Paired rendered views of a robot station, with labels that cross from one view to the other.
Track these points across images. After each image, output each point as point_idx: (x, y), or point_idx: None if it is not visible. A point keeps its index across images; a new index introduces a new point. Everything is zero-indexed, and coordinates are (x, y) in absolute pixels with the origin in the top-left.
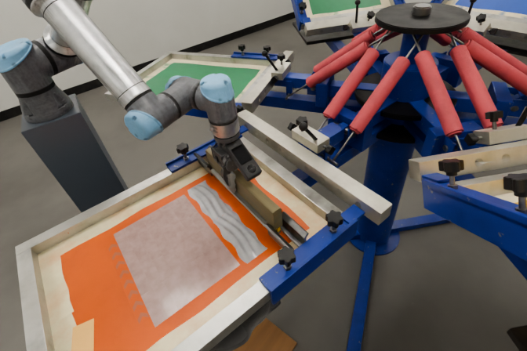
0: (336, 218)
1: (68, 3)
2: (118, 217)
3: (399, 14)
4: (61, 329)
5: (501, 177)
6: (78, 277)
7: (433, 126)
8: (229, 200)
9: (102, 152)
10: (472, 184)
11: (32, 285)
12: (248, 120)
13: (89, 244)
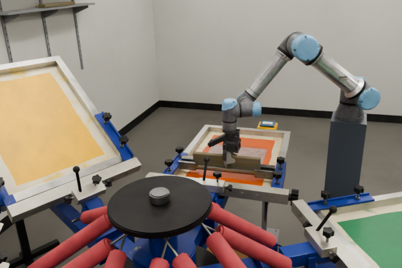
0: (167, 160)
1: (274, 55)
2: (276, 152)
3: (182, 195)
4: (240, 135)
5: (98, 164)
6: (256, 140)
7: (128, 238)
8: (234, 173)
9: (328, 150)
10: (112, 158)
11: (263, 130)
12: (271, 188)
13: (270, 145)
